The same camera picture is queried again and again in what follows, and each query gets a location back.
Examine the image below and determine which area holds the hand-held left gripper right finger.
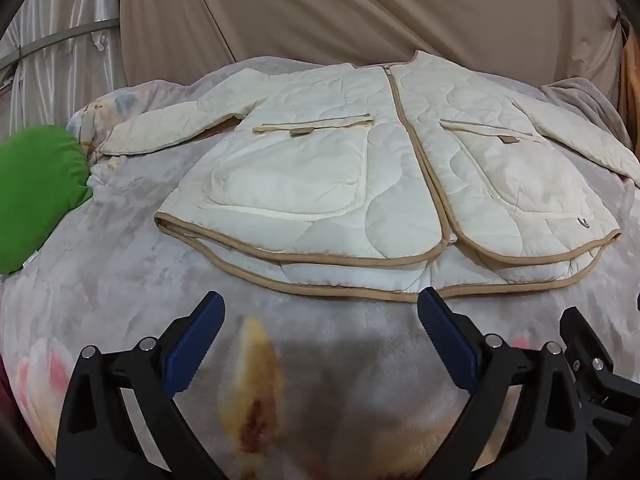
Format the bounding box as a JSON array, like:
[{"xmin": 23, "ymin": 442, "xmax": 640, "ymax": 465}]
[{"xmin": 416, "ymin": 287, "xmax": 589, "ymax": 480}]

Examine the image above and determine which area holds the cream quilted jacket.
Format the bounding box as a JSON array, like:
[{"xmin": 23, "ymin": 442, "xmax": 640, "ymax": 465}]
[{"xmin": 99, "ymin": 50, "xmax": 640, "ymax": 303}]

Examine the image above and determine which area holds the grey floral blanket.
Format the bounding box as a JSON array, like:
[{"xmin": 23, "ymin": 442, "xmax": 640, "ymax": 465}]
[{"xmin": 0, "ymin": 55, "xmax": 640, "ymax": 480}]

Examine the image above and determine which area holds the orange cloth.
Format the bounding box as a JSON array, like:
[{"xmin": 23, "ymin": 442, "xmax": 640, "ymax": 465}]
[{"xmin": 620, "ymin": 25, "xmax": 640, "ymax": 126}]

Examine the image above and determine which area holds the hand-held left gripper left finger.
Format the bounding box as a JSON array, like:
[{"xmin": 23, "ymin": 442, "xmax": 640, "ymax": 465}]
[{"xmin": 56, "ymin": 290, "xmax": 227, "ymax": 480}]

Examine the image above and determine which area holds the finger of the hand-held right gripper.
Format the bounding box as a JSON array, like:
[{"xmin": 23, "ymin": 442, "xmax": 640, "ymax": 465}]
[{"xmin": 558, "ymin": 306, "xmax": 640, "ymax": 457}]

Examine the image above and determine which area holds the green pillow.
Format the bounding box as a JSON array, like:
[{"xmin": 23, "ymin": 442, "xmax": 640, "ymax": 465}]
[{"xmin": 0, "ymin": 125, "xmax": 95, "ymax": 276}]

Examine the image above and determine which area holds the grey curved metal rod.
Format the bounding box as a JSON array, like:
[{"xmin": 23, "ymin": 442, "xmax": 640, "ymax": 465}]
[{"xmin": 0, "ymin": 17, "xmax": 121, "ymax": 68}]

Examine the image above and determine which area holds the white satin curtain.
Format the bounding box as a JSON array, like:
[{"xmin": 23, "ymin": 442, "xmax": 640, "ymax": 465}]
[{"xmin": 0, "ymin": 0, "xmax": 126, "ymax": 136}]

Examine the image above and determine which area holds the beige fabric backdrop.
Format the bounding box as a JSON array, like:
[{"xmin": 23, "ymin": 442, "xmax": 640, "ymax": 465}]
[{"xmin": 119, "ymin": 0, "xmax": 626, "ymax": 91}]

